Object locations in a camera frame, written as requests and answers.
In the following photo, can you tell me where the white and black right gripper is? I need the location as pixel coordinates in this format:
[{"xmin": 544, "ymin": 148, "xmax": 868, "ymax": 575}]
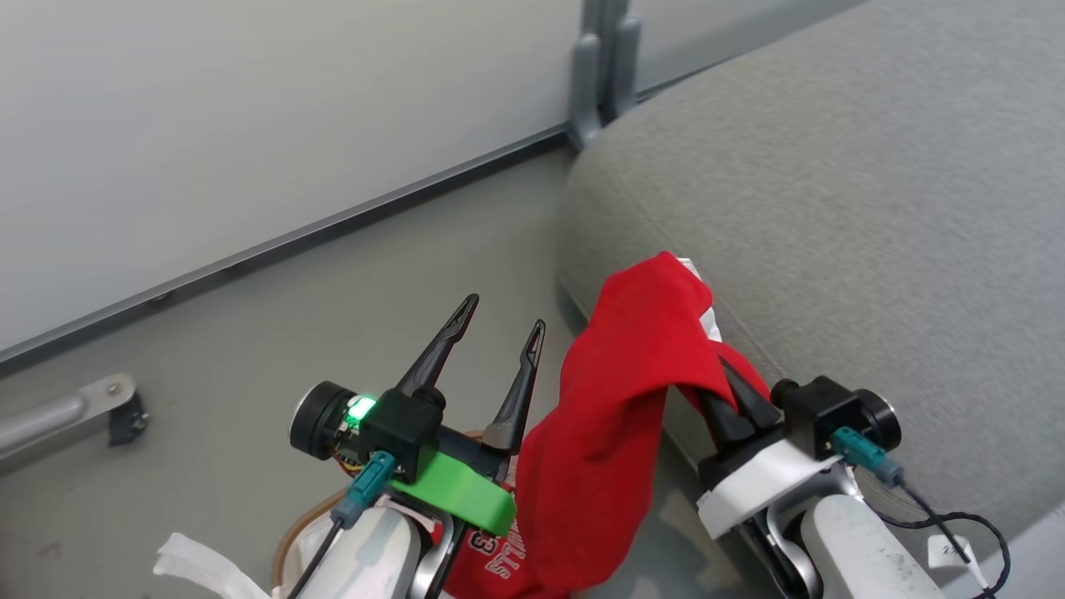
[{"xmin": 696, "ymin": 358, "xmax": 843, "ymax": 542}]

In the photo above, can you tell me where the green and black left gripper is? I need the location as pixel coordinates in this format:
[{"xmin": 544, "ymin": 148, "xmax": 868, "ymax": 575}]
[{"xmin": 389, "ymin": 293, "xmax": 547, "ymax": 537}]

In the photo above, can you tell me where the red garment with white print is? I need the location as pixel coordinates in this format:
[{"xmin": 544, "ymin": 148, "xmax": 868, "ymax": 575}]
[{"xmin": 445, "ymin": 251, "xmax": 772, "ymax": 599}]

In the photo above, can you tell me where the grey fabric sofa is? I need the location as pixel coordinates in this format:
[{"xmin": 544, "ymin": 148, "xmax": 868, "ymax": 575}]
[{"xmin": 556, "ymin": 0, "xmax": 1065, "ymax": 599}]

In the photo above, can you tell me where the dark grey baseboard strip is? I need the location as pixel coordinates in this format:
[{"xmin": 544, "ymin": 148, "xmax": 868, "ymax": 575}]
[{"xmin": 0, "ymin": 50, "xmax": 750, "ymax": 377}]

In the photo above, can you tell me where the white paper tag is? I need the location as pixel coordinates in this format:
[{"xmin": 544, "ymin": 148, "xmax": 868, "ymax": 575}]
[{"xmin": 927, "ymin": 533, "xmax": 976, "ymax": 573}]

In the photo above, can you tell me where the white cloth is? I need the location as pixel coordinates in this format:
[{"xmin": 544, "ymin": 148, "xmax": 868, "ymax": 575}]
[{"xmin": 153, "ymin": 532, "xmax": 280, "ymax": 599}]

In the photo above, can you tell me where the black cable with teal plug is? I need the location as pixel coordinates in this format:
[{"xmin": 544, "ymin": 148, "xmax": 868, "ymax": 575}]
[
  {"xmin": 832, "ymin": 426, "xmax": 1013, "ymax": 599},
  {"xmin": 286, "ymin": 451, "xmax": 397, "ymax": 599}
]

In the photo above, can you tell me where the grey wall bracket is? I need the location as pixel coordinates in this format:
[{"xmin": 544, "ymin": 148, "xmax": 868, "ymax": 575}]
[{"xmin": 568, "ymin": 0, "xmax": 643, "ymax": 151}]

